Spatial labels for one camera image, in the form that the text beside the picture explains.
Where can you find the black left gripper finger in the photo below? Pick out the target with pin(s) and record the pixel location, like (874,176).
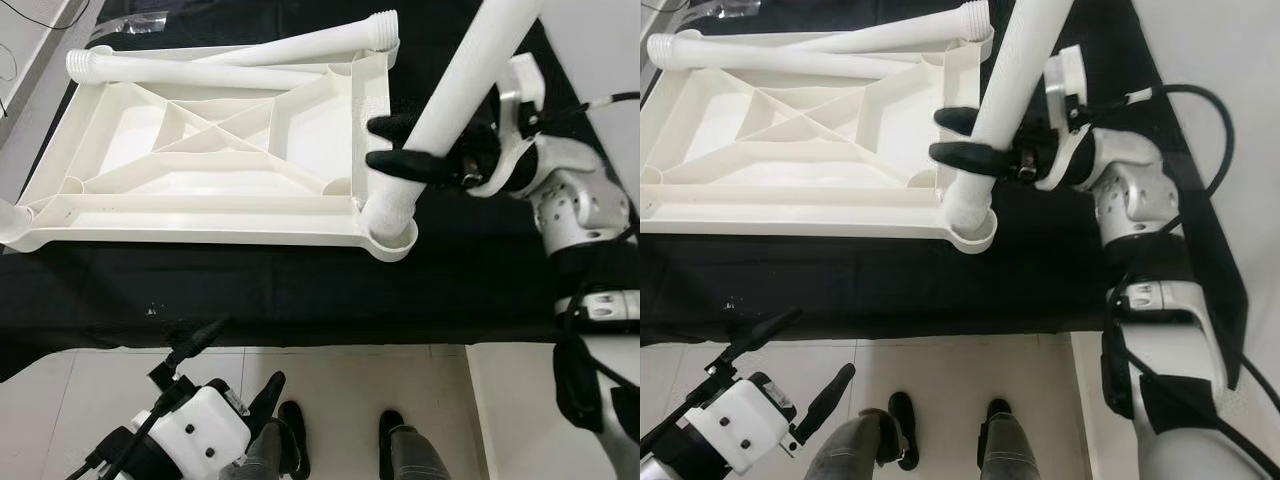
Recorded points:
(195,342)
(267,405)
(760,335)
(830,400)

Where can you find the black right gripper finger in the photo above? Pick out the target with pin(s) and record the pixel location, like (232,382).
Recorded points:
(392,128)
(968,160)
(960,120)
(405,168)

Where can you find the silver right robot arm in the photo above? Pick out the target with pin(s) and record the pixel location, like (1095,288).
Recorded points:
(1140,190)
(580,200)

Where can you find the white plastic children table top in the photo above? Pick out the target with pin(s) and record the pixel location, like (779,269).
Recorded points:
(200,215)
(800,215)

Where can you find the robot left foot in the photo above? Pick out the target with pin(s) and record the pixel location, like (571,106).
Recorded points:
(870,445)
(292,440)

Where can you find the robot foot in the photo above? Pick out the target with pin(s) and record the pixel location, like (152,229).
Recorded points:
(292,440)
(1010,450)
(410,455)
(870,445)

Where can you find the black tablecloth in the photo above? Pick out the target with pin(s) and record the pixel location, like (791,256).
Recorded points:
(900,300)
(300,300)

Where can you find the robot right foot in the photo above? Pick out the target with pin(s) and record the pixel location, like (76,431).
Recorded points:
(1010,450)
(410,455)

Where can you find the clear tape patch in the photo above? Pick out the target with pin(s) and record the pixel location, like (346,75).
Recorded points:
(150,15)
(730,8)

